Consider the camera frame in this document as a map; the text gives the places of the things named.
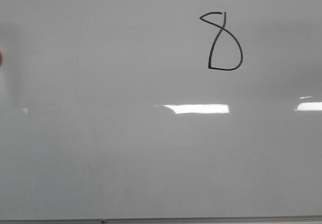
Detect white whiteboard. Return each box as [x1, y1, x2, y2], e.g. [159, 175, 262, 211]
[1, 0, 321, 219]

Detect aluminium whiteboard frame rail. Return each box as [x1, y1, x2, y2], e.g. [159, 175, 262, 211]
[1, 215, 321, 223]

